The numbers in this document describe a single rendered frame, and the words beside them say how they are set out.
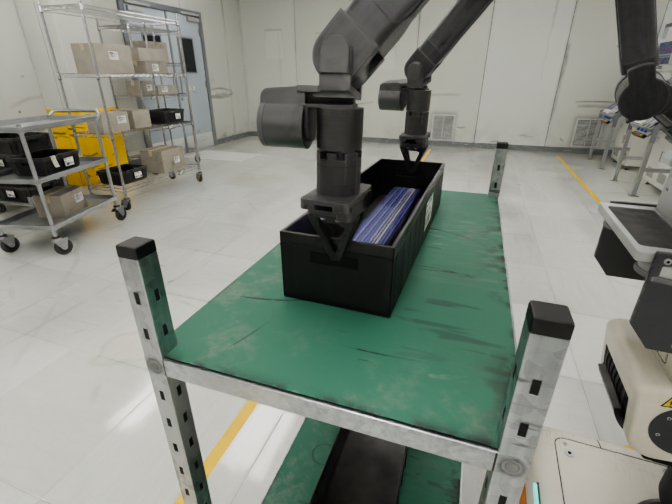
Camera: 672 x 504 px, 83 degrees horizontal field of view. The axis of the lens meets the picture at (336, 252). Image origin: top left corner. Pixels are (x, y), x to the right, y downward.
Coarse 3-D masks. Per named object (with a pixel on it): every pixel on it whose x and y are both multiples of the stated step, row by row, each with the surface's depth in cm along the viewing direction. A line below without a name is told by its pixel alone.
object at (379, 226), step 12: (396, 192) 98; (408, 192) 98; (384, 204) 89; (396, 204) 89; (408, 204) 89; (372, 216) 81; (384, 216) 81; (396, 216) 81; (408, 216) 89; (360, 228) 75; (372, 228) 75; (384, 228) 75; (396, 228) 77; (360, 240) 70; (372, 240) 70; (384, 240) 70
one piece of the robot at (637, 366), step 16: (624, 320) 80; (608, 336) 81; (624, 336) 76; (624, 352) 72; (640, 352) 71; (656, 352) 69; (624, 368) 71; (640, 368) 67; (656, 368) 67; (624, 384) 70; (640, 384) 65; (656, 384) 64; (640, 400) 65; (656, 400) 64; (640, 416) 66; (656, 416) 65; (624, 432) 70; (640, 432) 67; (656, 432) 65; (640, 448) 68; (656, 448) 67
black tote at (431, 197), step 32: (384, 160) 104; (384, 192) 107; (416, 224) 66; (288, 256) 57; (320, 256) 55; (352, 256) 53; (384, 256) 51; (416, 256) 73; (288, 288) 60; (320, 288) 57; (352, 288) 55; (384, 288) 53
